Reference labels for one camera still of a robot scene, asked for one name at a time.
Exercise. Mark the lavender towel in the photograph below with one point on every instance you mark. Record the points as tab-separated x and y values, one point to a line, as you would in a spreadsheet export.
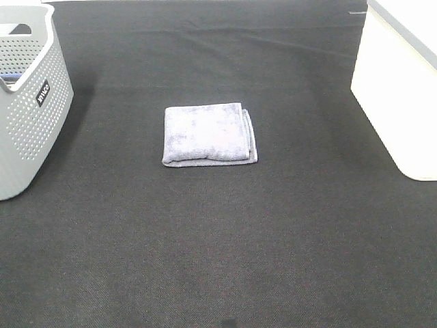
208	135

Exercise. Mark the black table cloth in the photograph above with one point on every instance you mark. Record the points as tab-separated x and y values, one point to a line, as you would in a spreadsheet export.
323	231

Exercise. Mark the grey perforated laundry basket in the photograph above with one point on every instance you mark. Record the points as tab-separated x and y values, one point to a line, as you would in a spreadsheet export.
35	106

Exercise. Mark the white storage box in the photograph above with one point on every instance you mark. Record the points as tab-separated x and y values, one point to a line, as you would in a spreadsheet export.
394	82

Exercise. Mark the blue item in basket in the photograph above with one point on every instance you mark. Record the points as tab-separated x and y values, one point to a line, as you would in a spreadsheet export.
10	75

